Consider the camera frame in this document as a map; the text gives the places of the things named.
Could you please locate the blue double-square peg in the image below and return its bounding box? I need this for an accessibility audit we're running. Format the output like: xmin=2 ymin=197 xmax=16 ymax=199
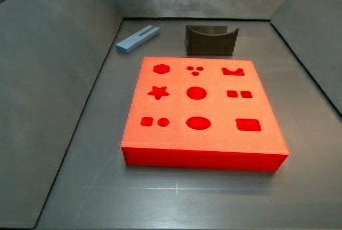
xmin=115 ymin=25 xmax=161 ymax=54

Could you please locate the black curved holder stand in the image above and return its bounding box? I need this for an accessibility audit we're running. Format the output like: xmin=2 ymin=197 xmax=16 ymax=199
xmin=186 ymin=25 xmax=240 ymax=56

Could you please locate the red shape-sorting board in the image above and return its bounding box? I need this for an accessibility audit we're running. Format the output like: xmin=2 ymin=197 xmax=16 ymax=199
xmin=121 ymin=57 xmax=289 ymax=172

